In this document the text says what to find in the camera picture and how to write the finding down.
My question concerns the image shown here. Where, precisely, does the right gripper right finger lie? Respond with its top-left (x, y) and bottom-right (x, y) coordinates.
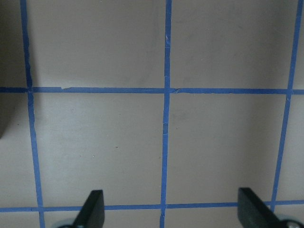
top-left (237, 188), bottom-right (291, 228)

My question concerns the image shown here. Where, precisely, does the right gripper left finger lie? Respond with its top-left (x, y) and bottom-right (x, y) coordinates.
top-left (72, 190), bottom-right (105, 228)

